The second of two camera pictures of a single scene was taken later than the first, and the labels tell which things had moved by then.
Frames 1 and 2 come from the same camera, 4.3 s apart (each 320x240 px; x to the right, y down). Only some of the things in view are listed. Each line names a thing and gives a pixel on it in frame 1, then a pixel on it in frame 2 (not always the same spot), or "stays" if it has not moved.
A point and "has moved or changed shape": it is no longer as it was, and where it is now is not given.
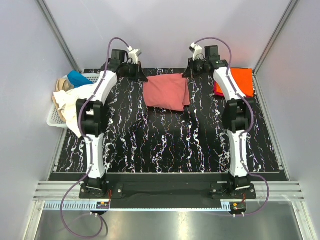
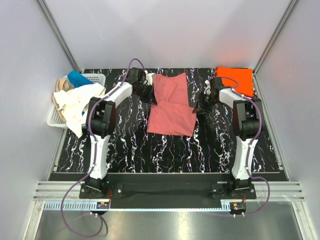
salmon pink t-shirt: x=169 y=92 has moved or changed shape
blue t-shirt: x=77 y=79 stays
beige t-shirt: x=61 y=84 stays
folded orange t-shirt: x=244 y=78 stays
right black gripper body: x=197 y=67 to x=205 y=102
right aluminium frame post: x=285 y=18 stays
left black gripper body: x=132 y=71 to x=145 y=92
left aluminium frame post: x=42 y=6 stays
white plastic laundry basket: x=55 y=117 stays
